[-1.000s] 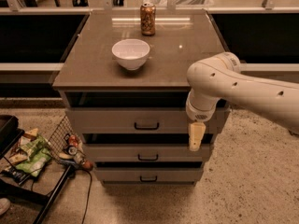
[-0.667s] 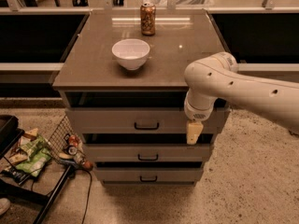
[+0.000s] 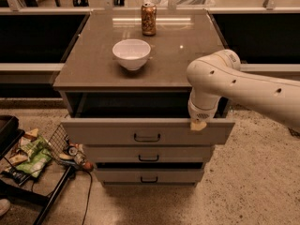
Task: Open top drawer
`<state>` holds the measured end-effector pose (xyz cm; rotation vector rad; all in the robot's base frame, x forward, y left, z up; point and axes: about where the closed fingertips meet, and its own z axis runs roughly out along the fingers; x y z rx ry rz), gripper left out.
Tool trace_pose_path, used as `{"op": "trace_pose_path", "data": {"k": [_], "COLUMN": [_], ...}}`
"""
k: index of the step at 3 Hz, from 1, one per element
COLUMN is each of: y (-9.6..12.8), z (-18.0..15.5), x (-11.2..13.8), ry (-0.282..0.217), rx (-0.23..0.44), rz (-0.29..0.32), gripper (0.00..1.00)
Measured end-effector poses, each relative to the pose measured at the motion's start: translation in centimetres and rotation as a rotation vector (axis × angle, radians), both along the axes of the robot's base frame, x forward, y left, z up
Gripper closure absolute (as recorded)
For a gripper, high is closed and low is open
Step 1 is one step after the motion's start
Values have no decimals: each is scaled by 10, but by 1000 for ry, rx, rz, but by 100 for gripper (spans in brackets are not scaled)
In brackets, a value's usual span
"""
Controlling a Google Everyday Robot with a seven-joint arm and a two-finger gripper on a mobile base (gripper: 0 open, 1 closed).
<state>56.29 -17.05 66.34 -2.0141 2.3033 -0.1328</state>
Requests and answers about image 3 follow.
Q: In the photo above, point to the grey top drawer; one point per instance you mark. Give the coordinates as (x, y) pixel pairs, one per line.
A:
(142, 131)

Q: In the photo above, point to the grey middle drawer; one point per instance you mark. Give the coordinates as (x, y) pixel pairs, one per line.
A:
(112, 153)

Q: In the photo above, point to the grey bottom drawer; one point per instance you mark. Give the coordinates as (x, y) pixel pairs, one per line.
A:
(149, 176)

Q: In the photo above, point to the black wire basket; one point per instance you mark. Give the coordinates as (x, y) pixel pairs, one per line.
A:
(58, 145)

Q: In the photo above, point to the orange soda can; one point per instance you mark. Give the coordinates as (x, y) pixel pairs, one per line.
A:
(148, 17)

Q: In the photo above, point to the grey drawer cabinet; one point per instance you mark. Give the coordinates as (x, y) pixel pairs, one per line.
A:
(93, 85)

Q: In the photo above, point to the green chip bag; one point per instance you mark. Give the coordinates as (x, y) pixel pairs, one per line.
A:
(38, 155)

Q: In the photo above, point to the white shoe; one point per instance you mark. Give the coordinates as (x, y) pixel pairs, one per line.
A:
(4, 206)

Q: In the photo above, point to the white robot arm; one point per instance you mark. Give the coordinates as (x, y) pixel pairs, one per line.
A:
(218, 75)

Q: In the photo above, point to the white ceramic bowl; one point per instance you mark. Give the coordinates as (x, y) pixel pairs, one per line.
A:
(131, 54)

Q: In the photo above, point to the grey drawer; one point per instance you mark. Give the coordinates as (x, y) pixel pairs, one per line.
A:
(142, 131)
(149, 176)
(112, 153)

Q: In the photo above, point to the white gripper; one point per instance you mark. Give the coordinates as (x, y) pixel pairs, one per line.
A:
(199, 113)

